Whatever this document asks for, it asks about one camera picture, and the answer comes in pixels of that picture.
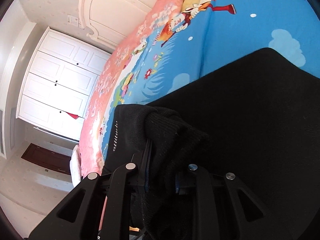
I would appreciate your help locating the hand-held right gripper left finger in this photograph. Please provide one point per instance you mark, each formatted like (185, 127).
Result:
(146, 180)

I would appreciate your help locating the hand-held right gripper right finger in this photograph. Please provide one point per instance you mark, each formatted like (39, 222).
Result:
(179, 183)

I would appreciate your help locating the black pants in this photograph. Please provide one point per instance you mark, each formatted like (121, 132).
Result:
(250, 130)

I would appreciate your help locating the white cloth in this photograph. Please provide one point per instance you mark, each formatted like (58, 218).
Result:
(75, 165)

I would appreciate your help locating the red cloth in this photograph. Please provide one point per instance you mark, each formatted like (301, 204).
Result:
(72, 115)

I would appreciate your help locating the dark brown door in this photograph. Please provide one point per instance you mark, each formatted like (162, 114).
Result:
(47, 158)

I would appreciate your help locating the pink floral quilt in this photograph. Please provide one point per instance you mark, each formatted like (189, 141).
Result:
(112, 80)

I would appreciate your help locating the white wardrobe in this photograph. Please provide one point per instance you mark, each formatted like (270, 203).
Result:
(55, 80)

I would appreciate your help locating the blue cartoon printed blanket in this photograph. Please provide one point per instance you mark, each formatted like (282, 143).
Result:
(225, 30)

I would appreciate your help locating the white bed headboard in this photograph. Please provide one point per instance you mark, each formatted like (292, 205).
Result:
(125, 5)

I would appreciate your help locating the yellow pillow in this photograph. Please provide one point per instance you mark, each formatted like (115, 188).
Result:
(191, 0)

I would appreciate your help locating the paper wall notice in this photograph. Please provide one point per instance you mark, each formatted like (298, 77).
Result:
(73, 20)

